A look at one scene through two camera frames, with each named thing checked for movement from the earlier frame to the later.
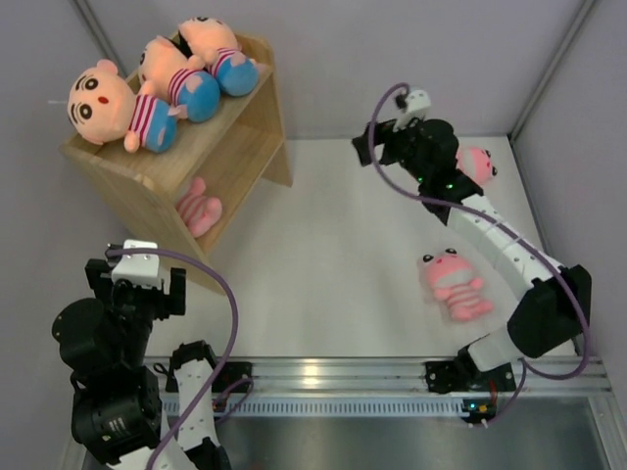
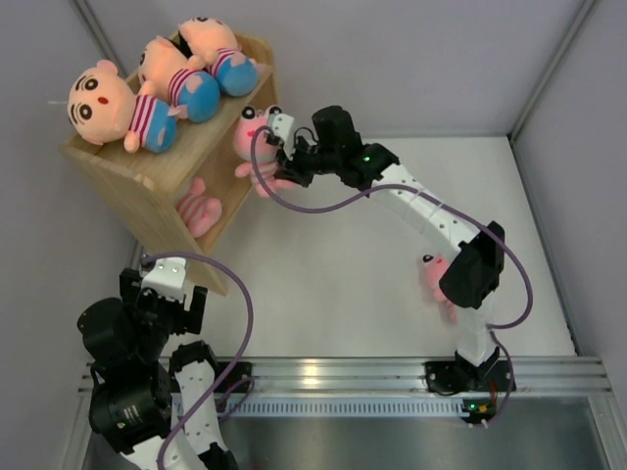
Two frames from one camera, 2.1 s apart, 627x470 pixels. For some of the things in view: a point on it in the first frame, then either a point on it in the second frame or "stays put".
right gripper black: [385, 134] -> [288, 169]
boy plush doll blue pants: [168, 73] stays put
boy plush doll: [218, 44] stays put
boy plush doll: [103, 107] stays put
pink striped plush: [476, 163] -> [256, 153]
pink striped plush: [200, 212] stays put
